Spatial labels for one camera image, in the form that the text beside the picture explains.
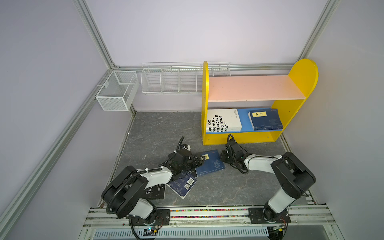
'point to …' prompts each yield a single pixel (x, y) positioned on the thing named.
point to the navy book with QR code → (183, 185)
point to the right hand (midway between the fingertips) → (220, 156)
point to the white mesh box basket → (118, 91)
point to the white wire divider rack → (178, 77)
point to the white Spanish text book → (223, 120)
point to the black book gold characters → (155, 192)
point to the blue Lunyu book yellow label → (266, 119)
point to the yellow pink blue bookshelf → (253, 109)
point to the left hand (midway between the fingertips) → (201, 161)
